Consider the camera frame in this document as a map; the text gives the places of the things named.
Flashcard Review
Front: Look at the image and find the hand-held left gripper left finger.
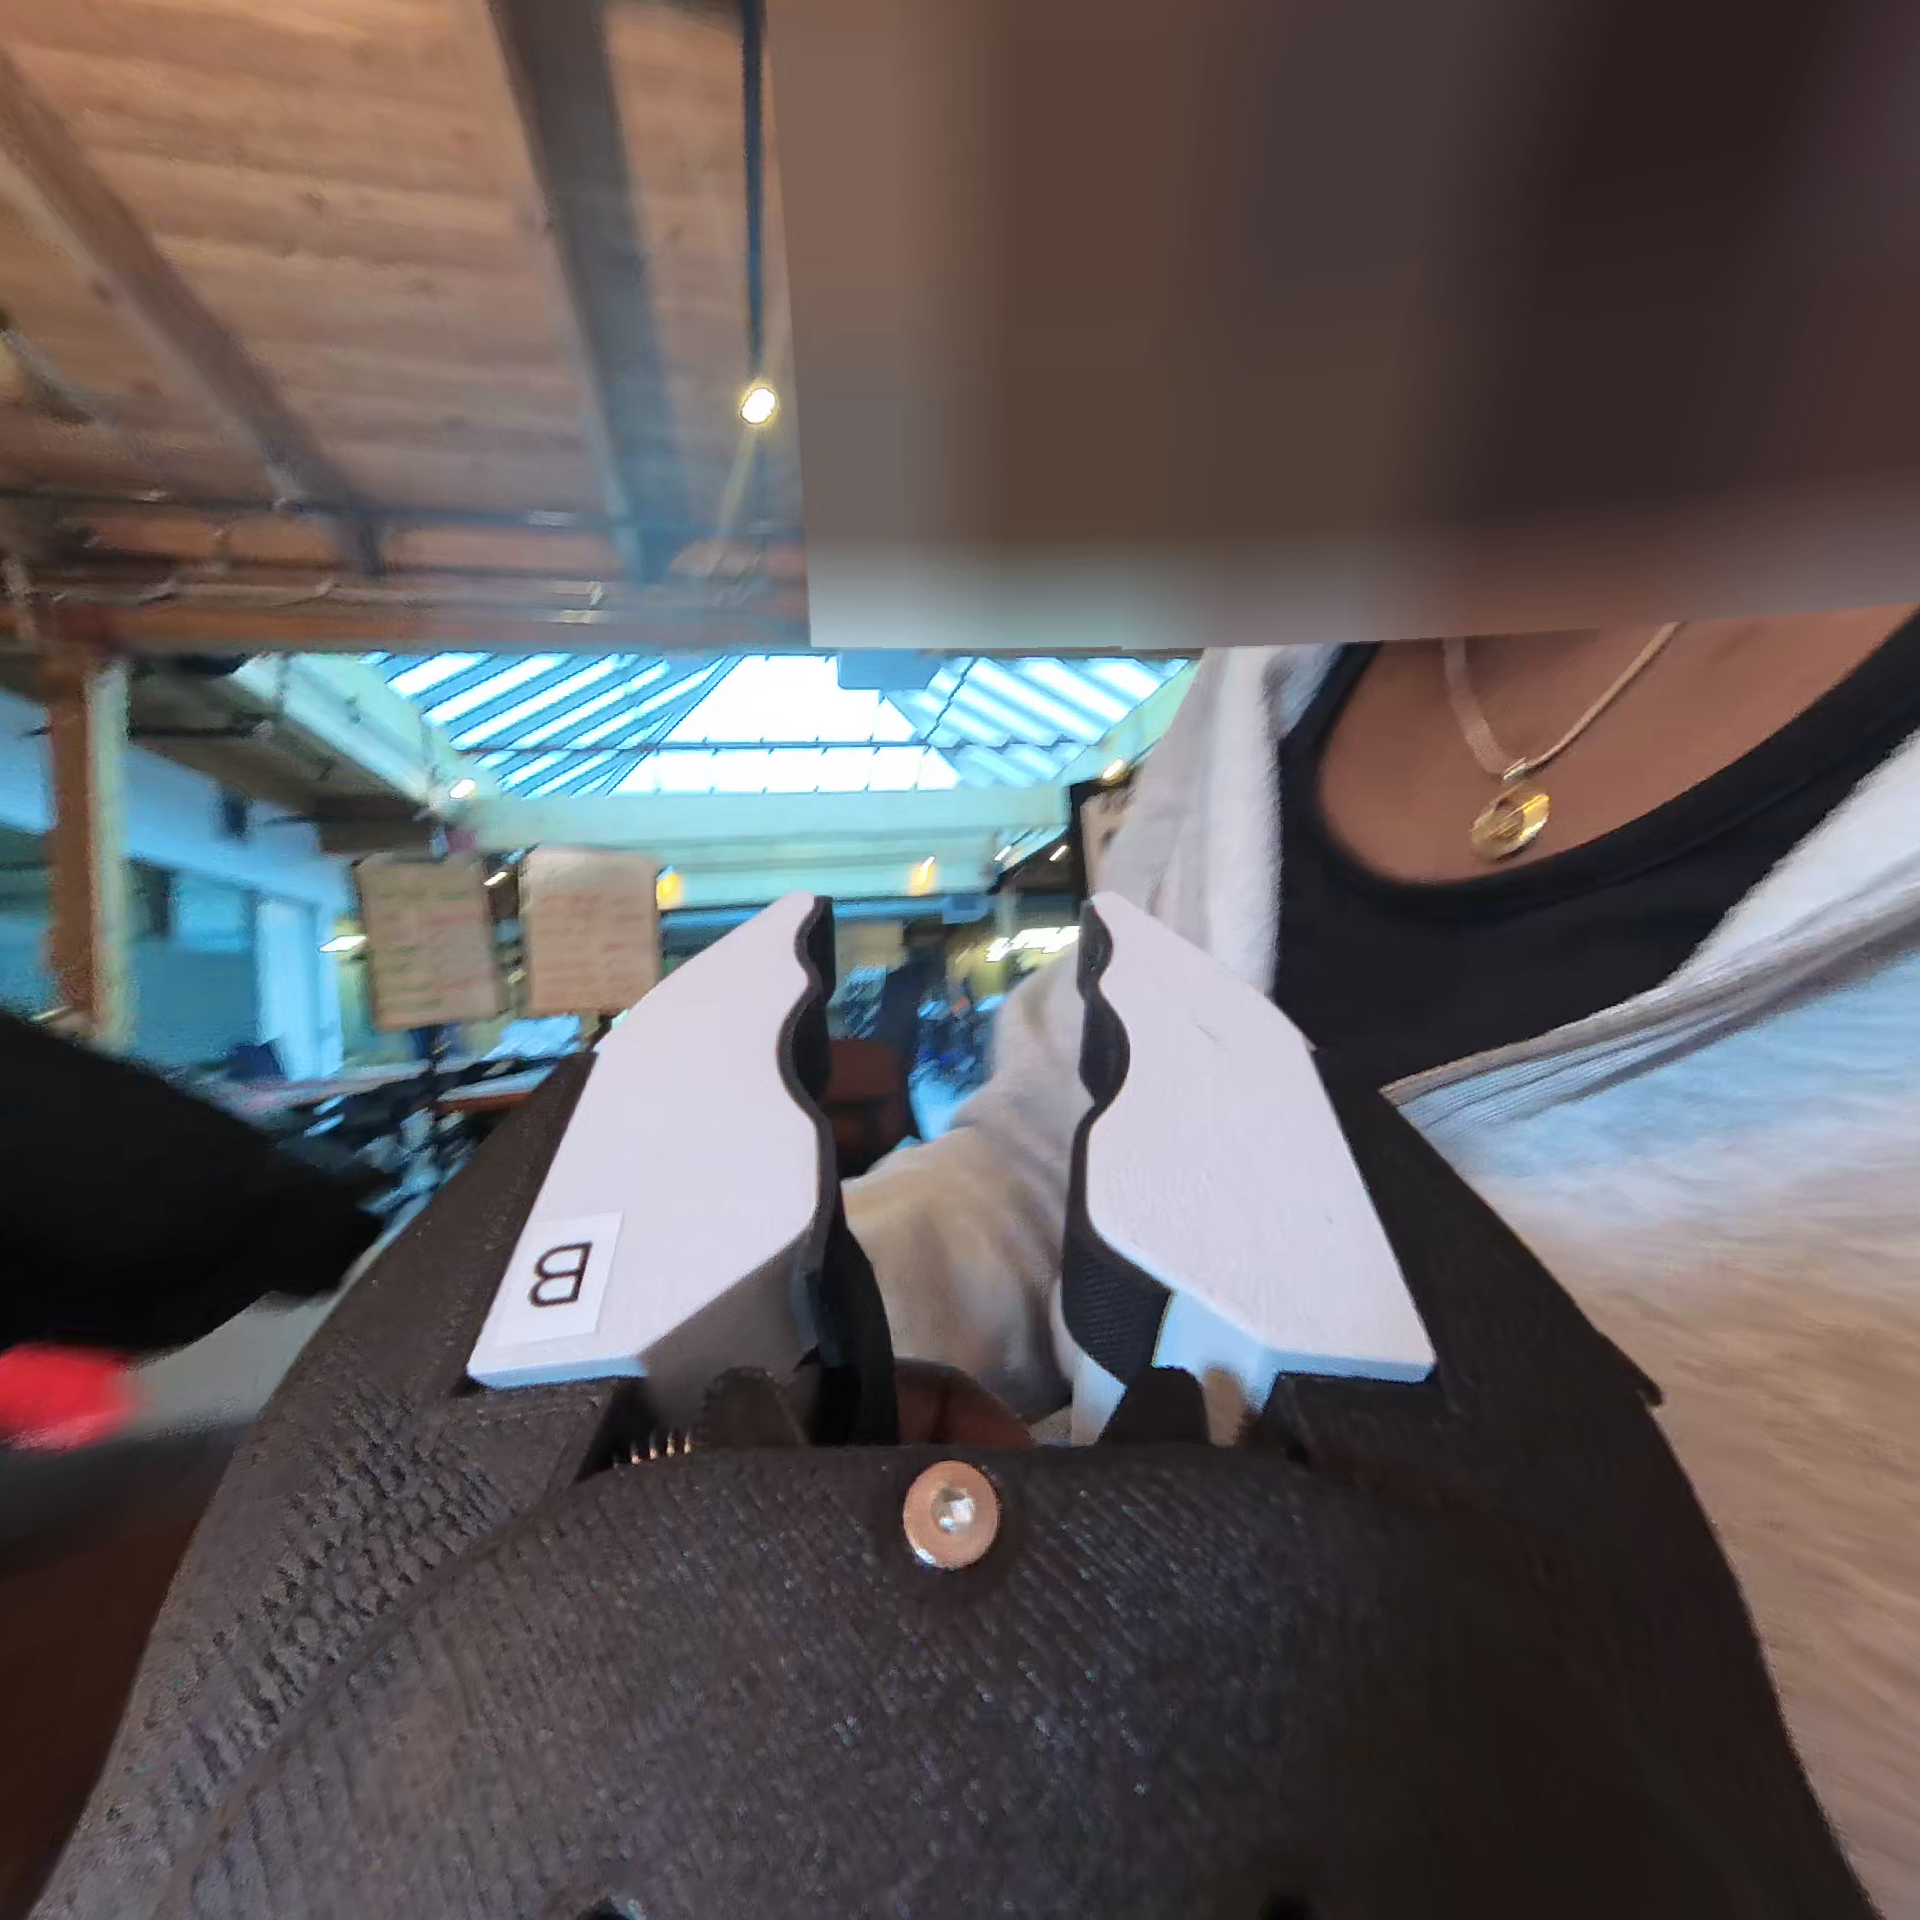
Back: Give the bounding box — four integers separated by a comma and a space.
465, 891, 902, 1445

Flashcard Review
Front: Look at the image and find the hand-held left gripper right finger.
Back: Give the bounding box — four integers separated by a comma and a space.
1061, 891, 1439, 1442

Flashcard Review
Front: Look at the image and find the person's left forearm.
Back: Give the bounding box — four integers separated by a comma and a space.
841, 959, 1111, 1419

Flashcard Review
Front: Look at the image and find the person's left hand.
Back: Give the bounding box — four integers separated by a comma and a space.
897, 1362, 1039, 1451

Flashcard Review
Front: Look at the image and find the whiteboard on stand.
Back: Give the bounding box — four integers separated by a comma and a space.
358, 855, 504, 1032
517, 845, 662, 1018

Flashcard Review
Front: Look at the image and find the person's black top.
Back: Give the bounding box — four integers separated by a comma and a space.
1271, 612, 1920, 1086

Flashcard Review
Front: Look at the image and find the person's grey hoodie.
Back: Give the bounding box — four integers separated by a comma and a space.
959, 605, 1920, 1920

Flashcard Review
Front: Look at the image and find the black wrist rest pad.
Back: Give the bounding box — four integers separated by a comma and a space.
0, 1011, 384, 1352

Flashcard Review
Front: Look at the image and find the gold pendant necklace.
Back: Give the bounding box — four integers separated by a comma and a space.
1439, 624, 1685, 864

